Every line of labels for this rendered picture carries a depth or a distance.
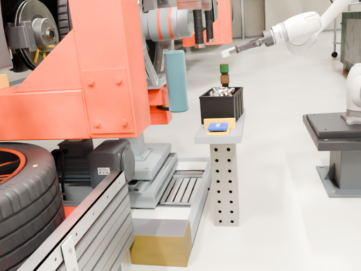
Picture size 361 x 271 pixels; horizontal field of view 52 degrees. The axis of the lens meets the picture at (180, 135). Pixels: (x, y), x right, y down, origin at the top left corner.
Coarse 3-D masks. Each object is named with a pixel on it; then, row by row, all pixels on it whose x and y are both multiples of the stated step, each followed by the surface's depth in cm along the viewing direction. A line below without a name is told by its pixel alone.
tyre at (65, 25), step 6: (60, 0) 141; (66, 0) 140; (60, 6) 141; (66, 6) 141; (60, 12) 141; (66, 12) 140; (60, 18) 141; (66, 18) 141; (60, 24) 142; (66, 24) 141; (72, 24) 141; (60, 30) 142; (66, 30) 142; (156, 42) 194; (156, 48) 193; (156, 54) 193; (156, 60) 192; (156, 66) 192; (156, 72) 191
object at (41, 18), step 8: (32, 0) 168; (24, 8) 162; (32, 8) 168; (40, 8) 174; (16, 16) 160; (24, 16) 162; (32, 16) 168; (40, 16) 174; (48, 16) 180; (16, 24) 159; (32, 24) 167; (40, 24) 166; (48, 24) 172; (40, 32) 166; (56, 32) 179; (40, 40) 167; (48, 40) 172; (56, 40) 179; (40, 48) 171; (48, 48) 172; (24, 56) 164; (32, 56) 167; (40, 56) 173; (32, 64) 168
